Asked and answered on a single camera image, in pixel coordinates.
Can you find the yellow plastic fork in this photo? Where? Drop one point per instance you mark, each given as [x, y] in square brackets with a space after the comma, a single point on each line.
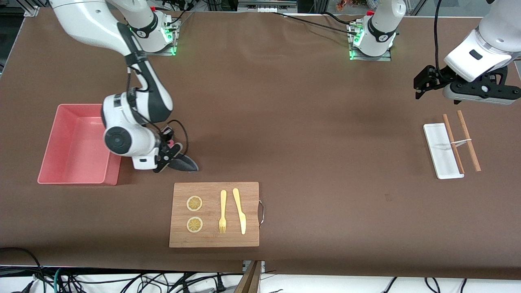
[223, 203]

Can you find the pink plastic bin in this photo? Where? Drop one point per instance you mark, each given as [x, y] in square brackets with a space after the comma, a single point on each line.
[73, 146]

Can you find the wooden cutting board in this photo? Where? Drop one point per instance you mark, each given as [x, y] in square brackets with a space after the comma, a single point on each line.
[213, 240]

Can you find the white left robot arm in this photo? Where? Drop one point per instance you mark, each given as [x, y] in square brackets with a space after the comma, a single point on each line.
[382, 24]

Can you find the white rectangular tray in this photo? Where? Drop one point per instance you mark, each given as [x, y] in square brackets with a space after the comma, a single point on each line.
[441, 150]

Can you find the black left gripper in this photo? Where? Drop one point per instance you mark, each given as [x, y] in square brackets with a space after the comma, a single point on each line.
[438, 76]

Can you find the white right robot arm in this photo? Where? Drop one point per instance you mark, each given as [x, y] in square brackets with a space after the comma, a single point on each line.
[89, 20]

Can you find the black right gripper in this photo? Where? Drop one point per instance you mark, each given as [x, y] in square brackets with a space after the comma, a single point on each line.
[166, 137]

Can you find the wooden plank piece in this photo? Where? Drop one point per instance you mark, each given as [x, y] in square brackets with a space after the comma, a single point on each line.
[248, 283]

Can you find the white rubber band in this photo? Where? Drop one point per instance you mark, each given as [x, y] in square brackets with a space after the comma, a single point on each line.
[462, 142]

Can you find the red and grey cloth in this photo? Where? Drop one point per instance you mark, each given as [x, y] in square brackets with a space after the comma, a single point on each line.
[185, 165]

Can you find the lemon slice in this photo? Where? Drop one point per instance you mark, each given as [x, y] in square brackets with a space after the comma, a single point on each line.
[194, 203]
[194, 225]

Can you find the small metal bracket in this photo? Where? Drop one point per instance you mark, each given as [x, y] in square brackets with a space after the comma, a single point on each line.
[262, 265]

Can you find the yellow plastic knife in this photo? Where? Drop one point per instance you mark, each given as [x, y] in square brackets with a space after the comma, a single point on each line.
[240, 211]

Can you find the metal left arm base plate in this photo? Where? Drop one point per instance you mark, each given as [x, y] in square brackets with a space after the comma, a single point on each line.
[370, 58]

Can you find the black power plug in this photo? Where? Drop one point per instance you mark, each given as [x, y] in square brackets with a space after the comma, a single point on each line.
[220, 285]

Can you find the brown table cover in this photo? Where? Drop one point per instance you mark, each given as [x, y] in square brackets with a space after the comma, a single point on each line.
[325, 162]

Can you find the grey electronics box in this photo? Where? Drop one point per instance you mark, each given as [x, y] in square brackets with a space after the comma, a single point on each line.
[266, 6]

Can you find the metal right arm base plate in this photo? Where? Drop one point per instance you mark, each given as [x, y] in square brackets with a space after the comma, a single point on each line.
[156, 52]

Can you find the aluminium frame profile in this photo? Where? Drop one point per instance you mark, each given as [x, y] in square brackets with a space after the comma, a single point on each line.
[31, 8]

